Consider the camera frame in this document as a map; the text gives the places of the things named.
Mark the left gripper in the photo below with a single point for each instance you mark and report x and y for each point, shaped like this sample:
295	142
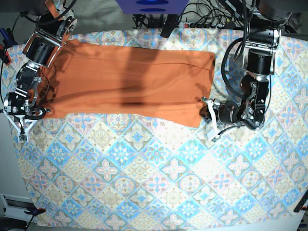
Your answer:
227	111

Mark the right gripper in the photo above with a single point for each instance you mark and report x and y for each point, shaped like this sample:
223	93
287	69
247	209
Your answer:
35	112

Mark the orange T-shirt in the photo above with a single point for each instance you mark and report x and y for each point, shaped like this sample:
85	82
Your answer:
89	78

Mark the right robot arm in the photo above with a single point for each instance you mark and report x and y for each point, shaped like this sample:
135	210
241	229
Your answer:
53	28

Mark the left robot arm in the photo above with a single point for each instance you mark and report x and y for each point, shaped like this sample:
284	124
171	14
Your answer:
262	31

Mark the red black clamp left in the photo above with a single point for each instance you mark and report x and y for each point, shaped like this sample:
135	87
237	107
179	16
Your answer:
9	41

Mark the patterned blue tablecloth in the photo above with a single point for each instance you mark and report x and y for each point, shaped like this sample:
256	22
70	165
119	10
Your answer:
130	172

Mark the blue clamp bottom left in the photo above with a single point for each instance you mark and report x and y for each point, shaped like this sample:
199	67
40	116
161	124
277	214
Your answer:
33	212

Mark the black clamp bottom right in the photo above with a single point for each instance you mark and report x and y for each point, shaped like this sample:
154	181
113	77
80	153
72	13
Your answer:
301	206

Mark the power strip with red switch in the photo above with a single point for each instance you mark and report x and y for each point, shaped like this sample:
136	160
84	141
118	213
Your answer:
200	25

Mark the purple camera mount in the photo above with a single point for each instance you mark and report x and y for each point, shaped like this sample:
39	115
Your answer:
152	6

